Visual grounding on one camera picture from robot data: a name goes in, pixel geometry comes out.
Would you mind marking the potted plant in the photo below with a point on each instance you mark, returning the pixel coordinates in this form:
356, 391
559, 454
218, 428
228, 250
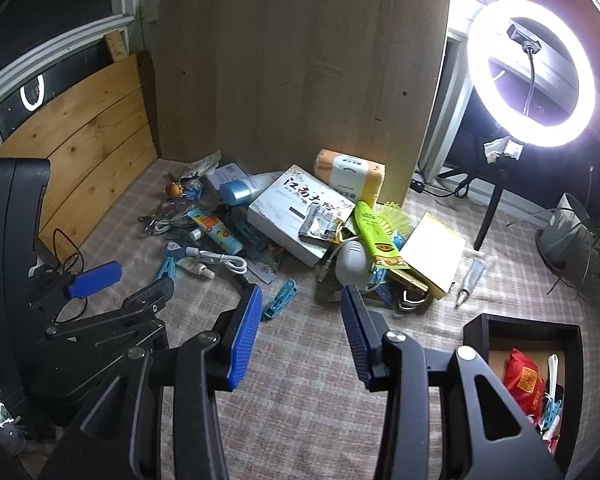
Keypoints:
562, 235

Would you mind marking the small white tube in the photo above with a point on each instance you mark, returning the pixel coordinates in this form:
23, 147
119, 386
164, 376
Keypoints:
195, 267

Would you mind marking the clear plastic bag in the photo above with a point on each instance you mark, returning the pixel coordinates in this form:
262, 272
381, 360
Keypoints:
202, 165

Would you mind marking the colourful toothpaste box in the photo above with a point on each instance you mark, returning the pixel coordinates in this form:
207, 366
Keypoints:
215, 232

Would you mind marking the grey-white small box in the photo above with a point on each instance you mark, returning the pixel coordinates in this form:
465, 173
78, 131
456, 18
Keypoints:
225, 175

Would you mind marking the silver foil packet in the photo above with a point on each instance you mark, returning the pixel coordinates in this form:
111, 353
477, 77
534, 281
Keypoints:
317, 225

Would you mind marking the white oval device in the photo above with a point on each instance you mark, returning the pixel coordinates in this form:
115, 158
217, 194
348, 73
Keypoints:
352, 260

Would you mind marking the light blue oval case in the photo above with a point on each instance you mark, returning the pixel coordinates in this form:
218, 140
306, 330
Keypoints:
237, 191

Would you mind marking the black phone holder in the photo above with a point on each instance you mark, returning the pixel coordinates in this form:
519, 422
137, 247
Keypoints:
522, 35

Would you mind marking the teal clothes peg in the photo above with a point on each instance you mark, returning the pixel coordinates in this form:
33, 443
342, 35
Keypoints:
166, 267
250, 240
550, 412
282, 300

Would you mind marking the black tripod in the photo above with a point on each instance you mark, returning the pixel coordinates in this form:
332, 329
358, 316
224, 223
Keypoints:
492, 205

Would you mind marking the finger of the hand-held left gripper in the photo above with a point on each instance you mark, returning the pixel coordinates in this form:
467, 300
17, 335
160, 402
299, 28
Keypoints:
95, 277
130, 310

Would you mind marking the light wood-grain panel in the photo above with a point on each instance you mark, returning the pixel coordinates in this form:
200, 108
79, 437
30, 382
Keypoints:
305, 85

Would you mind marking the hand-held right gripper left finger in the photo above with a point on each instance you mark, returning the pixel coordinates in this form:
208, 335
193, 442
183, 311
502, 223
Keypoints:
245, 335

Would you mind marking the grey glue tube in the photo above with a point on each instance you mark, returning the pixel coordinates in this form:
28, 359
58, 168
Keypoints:
472, 277

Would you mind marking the pine wooden board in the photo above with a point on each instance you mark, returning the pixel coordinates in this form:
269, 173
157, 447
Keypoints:
80, 135

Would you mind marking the yellow-green comb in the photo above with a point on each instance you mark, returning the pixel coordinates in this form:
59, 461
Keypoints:
372, 230

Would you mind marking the orange toy figure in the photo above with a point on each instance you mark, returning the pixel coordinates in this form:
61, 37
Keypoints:
174, 190

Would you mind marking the red cloth bag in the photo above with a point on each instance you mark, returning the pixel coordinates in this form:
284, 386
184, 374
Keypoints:
522, 377

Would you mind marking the black bangle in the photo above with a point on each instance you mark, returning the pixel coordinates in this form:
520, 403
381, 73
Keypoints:
405, 305

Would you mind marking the orange tissue pack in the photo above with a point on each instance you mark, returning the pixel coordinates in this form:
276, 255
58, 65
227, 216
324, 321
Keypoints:
345, 172

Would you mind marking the white gift box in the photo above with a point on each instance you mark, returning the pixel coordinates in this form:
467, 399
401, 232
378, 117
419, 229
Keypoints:
290, 210

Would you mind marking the white spoon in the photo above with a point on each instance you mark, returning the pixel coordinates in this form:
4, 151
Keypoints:
553, 367

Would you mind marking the long yellow box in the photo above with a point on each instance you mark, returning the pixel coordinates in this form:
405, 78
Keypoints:
405, 277

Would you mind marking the white plastic bag bundle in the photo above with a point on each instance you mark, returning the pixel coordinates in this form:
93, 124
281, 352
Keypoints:
215, 259

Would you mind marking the black storage box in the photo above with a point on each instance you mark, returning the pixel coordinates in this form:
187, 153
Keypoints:
530, 321

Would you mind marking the wooden strip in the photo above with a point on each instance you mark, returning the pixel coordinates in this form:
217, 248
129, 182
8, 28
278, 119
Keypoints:
116, 47

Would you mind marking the yellow notepad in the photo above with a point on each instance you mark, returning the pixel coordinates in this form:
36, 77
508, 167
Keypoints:
430, 255

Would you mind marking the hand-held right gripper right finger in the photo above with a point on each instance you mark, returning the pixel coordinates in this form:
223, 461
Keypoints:
357, 340

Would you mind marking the white window frame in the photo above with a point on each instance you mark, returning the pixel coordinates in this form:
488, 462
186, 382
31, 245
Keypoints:
80, 27

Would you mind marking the patterned card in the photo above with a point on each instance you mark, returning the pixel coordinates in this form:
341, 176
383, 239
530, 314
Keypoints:
267, 270

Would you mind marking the small clear bottle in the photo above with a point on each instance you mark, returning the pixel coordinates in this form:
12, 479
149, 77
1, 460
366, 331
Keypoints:
193, 191

